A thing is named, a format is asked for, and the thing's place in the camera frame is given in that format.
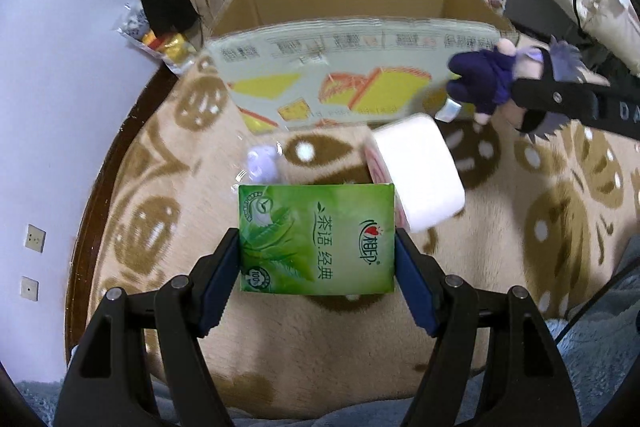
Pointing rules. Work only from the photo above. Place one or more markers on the purple-haired plush doll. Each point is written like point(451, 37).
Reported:
point(485, 77)

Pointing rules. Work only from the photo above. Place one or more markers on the cream duvet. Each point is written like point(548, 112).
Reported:
point(615, 22)

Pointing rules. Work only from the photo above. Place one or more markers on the printed cardboard box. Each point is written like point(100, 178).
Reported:
point(350, 57)

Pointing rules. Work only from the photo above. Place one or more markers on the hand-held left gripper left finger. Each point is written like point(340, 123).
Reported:
point(220, 277)

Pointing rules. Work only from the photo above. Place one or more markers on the clear plastic bag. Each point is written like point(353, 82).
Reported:
point(160, 42)

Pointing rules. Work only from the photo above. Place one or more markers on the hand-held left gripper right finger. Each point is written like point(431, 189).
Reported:
point(417, 287)

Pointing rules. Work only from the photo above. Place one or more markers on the green tissue pack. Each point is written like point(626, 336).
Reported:
point(310, 237)

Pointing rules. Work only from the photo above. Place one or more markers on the white tissue roll pack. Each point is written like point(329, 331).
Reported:
point(420, 167)

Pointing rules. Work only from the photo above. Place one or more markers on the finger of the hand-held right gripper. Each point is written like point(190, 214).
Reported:
point(555, 97)

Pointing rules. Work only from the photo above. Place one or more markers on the beige patterned blanket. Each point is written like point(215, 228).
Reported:
point(175, 217)

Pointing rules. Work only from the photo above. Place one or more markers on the blue-grey fleece cloth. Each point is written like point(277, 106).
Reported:
point(600, 352)

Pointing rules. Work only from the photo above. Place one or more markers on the wall socket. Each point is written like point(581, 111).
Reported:
point(29, 289)
point(36, 238)

